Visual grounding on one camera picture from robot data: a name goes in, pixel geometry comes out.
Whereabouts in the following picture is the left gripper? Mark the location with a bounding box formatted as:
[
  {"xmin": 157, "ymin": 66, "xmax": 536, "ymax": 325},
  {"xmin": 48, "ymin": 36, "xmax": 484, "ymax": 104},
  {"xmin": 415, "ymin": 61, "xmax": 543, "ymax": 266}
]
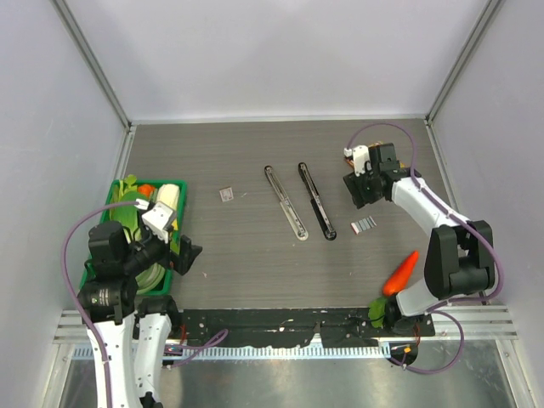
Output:
[{"xmin": 122, "ymin": 208, "xmax": 201, "ymax": 273}]

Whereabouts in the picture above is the orange candy bag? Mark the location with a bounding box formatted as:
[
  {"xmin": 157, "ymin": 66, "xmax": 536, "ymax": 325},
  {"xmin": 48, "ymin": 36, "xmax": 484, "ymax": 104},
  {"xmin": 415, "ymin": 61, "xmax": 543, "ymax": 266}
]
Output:
[{"xmin": 343, "ymin": 142, "xmax": 383, "ymax": 169}]

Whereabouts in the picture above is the small orange toy vegetable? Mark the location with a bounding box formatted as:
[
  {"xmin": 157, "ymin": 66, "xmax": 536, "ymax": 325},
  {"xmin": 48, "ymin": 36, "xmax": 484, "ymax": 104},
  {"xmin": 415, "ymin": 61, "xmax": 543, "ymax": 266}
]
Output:
[{"xmin": 137, "ymin": 184, "xmax": 156, "ymax": 198}]

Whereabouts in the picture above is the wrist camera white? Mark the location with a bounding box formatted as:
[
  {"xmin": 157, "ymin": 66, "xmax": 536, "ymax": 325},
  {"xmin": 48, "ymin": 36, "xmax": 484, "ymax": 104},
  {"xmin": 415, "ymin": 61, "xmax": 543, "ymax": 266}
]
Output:
[
  {"xmin": 135, "ymin": 199, "xmax": 176, "ymax": 244},
  {"xmin": 343, "ymin": 145, "xmax": 372, "ymax": 177}
]

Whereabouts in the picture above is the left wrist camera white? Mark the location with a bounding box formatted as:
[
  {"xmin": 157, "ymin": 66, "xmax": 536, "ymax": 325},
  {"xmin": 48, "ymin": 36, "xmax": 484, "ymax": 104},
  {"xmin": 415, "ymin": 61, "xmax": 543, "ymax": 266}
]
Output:
[{"xmin": 135, "ymin": 199, "xmax": 176, "ymax": 244}]

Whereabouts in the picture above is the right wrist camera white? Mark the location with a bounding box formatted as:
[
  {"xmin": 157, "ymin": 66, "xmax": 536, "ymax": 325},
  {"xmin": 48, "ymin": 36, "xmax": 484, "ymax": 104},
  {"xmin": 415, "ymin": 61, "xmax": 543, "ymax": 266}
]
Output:
[{"xmin": 343, "ymin": 145, "xmax": 372, "ymax": 177}]

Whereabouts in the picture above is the orange toy carrot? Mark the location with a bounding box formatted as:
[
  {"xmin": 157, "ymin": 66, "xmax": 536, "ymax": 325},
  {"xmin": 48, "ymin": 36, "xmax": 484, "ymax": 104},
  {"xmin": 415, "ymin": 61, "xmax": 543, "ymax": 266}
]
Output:
[{"xmin": 382, "ymin": 251, "xmax": 420, "ymax": 297}]

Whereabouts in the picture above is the yellow white toy cabbage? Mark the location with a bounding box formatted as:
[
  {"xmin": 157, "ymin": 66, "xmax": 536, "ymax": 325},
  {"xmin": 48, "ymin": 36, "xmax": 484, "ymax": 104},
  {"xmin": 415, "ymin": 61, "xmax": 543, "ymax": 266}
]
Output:
[{"xmin": 156, "ymin": 184, "xmax": 180, "ymax": 254}]

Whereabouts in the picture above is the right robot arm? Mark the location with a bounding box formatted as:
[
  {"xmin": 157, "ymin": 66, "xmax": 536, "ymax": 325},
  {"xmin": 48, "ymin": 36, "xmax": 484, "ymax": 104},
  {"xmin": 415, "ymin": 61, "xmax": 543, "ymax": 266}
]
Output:
[{"xmin": 343, "ymin": 143, "xmax": 496, "ymax": 336}]

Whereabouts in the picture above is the white slotted cable duct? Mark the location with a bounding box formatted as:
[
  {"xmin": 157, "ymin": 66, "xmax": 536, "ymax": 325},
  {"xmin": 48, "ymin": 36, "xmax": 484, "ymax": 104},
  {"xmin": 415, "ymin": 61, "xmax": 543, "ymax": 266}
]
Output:
[{"xmin": 71, "ymin": 343, "xmax": 391, "ymax": 360}]

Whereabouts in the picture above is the green plastic tray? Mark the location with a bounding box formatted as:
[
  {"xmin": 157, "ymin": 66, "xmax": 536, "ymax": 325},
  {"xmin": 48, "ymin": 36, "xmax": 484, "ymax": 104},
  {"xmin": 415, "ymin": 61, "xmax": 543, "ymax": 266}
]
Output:
[{"xmin": 99, "ymin": 178, "xmax": 187, "ymax": 296}]

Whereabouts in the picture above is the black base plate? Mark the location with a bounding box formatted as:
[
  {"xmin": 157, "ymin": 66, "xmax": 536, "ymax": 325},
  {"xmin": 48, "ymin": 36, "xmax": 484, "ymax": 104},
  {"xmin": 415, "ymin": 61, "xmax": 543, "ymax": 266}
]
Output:
[{"xmin": 170, "ymin": 308, "xmax": 435, "ymax": 349}]

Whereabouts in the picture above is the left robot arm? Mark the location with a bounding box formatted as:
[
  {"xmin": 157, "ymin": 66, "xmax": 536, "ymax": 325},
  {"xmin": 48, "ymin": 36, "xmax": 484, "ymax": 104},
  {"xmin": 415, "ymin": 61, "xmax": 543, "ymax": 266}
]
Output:
[{"xmin": 77, "ymin": 221, "xmax": 202, "ymax": 407}]

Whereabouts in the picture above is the red white staple box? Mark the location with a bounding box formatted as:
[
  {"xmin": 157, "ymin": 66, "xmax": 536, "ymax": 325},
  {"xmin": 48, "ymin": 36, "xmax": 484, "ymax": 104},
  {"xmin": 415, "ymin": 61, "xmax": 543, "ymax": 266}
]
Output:
[{"xmin": 219, "ymin": 187, "xmax": 234, "ymax": 202}]

